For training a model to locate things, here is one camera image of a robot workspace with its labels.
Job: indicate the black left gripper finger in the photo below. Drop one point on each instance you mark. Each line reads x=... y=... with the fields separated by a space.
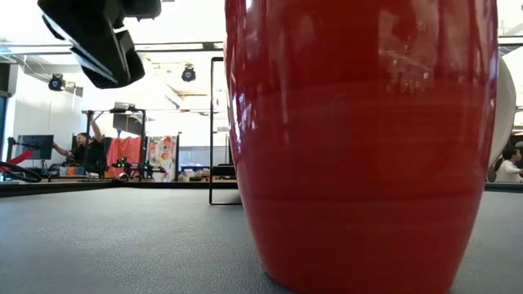
x=132 y=57
x=102 y=61

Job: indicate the glossy red mug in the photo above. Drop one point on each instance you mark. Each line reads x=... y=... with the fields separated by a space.
x=359 y=163

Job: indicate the white mug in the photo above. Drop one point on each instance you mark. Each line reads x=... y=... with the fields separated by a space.
x=504 y=110

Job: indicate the grey box on rack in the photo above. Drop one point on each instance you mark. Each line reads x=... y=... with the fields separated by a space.
x=124 y=107

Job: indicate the black ceiling lamp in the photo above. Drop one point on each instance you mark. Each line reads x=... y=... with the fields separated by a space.
x=188 y=74
x=56 y=83

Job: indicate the black metal rack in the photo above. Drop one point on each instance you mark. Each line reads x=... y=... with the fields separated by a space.
x=143 y=134

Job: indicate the red hanging cloth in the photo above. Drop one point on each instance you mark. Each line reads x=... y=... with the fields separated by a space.
x=124 y=151

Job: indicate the person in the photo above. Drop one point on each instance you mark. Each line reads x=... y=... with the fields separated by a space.
x=92 y=157
x=508 y=169

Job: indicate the floral hanging cloth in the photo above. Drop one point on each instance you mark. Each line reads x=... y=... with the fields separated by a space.
x=162 y=155

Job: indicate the black computer monitor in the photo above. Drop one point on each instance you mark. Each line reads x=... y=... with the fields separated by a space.
x=38 y=147

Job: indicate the black robot with green lights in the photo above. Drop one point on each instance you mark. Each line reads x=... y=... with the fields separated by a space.
x=141 y=169

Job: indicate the orange and blue box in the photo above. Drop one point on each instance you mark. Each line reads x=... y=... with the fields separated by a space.
x=71 y=170

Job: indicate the red tube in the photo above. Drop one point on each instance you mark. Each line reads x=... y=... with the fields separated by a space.
x=20 y=158

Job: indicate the black case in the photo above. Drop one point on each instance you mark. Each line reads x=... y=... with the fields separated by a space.
x=224 y=170

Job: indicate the grey-blue table mat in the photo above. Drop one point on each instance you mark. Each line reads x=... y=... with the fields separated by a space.
x=122 y=245

